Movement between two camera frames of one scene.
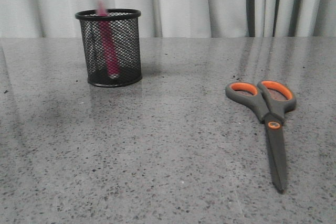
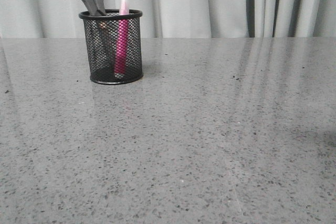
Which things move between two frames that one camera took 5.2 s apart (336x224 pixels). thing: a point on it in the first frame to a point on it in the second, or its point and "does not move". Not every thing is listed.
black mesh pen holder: [111, 38] does not move
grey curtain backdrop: [43, 4] does not move
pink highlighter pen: [109, 39] to [122, 35]
